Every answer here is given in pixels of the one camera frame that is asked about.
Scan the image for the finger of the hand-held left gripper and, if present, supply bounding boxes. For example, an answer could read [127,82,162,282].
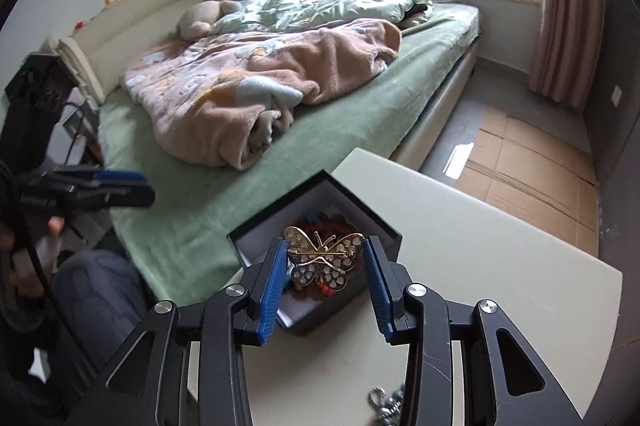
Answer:
[91,170,150,186]
[74,183,157,212]

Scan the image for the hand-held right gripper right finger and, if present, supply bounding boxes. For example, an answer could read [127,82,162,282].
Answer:
[362,235,586,426]

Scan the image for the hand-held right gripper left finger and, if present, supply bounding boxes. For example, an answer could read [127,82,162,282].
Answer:
[65,236,291,426]

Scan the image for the red cord bracelet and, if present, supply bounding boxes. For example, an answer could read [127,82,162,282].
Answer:
[314,280,347,303]

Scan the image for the gold butterfly brooch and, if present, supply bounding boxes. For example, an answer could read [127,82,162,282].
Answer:
[283,226,366,292]

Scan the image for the black jewelry box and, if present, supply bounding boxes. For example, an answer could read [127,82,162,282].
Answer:
[226,170,404,337]

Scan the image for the person's left hand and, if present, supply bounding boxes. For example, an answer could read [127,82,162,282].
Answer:
[0,215,66,302]

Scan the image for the person's grey pants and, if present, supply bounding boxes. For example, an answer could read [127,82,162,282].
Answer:
[50,249,152,324]

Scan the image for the white bedside table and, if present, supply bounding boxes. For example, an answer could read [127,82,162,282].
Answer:
[185,147,624,426]

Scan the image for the cream padded headboard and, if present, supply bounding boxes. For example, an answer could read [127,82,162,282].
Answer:
[57,0,266,104]

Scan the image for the pink printed blanket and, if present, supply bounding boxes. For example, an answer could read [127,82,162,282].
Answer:
[122,19,404,171]

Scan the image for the bed with green sheet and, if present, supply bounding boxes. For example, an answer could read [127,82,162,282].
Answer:
[95,0,484,307]

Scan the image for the beige plush toy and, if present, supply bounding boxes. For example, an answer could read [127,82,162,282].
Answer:
[177,0,247,41]

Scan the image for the flattened cardboard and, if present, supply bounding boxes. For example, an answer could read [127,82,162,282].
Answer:
[442,101,601,257]

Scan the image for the light green duvet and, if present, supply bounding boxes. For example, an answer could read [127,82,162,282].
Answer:
[210,0,434,33]

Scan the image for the pink curtain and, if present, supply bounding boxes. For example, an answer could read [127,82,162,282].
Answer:
[527,0,609,108]

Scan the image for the black braided cable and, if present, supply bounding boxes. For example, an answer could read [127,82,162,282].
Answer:
[0,156,57,307]

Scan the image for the silver chain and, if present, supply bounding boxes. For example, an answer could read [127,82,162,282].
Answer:
[369,383,409,426]

